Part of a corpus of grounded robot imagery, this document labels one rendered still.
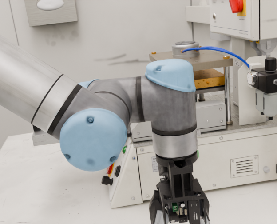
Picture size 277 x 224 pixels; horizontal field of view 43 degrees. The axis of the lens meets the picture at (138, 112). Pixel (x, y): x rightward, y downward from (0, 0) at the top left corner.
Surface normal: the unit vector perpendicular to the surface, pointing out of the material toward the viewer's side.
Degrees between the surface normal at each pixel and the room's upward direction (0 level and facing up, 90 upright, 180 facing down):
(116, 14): 90
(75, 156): 90
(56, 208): 0
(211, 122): 90
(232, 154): 90
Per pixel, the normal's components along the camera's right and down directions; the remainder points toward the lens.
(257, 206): -0.11, -0.95
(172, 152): -0.15, 0.32
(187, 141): 0.47, 0.22
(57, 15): 0.16, 0.28
